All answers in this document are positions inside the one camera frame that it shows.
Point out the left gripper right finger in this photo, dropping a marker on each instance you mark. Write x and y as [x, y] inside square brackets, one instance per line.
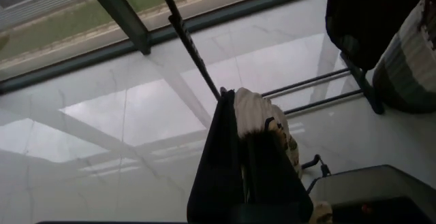
[276, 190]

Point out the white laundry basket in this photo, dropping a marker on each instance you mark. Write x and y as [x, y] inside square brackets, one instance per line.
[405, 74]

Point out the cream printed garment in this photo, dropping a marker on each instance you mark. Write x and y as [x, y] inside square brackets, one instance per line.
[252, 115]

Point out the black clothes rack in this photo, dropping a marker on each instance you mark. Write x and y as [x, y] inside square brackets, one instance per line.
[190, 43]

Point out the window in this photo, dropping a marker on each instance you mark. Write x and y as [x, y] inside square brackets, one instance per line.
[116, 9]

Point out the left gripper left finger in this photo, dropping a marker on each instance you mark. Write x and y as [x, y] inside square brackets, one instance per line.
[218, 176]

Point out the black garment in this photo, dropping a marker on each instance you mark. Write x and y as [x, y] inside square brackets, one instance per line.
[368, 19]

